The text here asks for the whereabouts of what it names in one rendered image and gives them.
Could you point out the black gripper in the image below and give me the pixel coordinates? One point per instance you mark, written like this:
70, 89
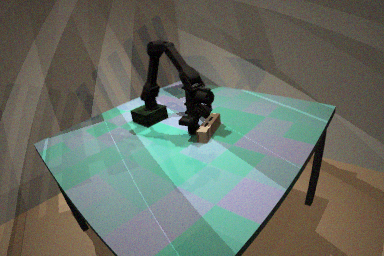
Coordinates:
191, 119

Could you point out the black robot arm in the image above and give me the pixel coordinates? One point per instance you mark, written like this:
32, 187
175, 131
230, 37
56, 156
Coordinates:
188, 76

